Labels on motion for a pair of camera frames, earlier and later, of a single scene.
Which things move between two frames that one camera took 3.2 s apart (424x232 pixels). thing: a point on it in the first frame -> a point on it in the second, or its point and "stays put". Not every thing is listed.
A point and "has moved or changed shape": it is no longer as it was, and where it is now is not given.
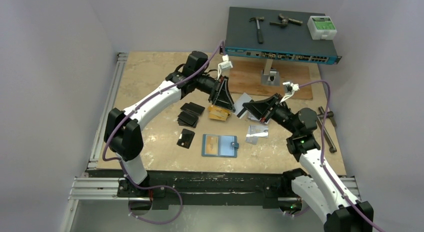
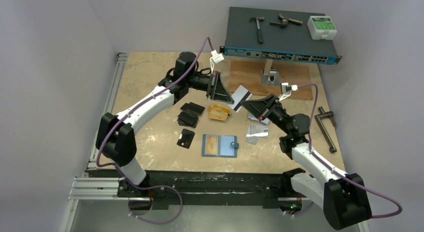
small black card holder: [185, 138] stays put
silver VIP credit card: [240, 110] has moved or changed shape
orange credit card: [211, 144] stays put
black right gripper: [271, 107] stays put
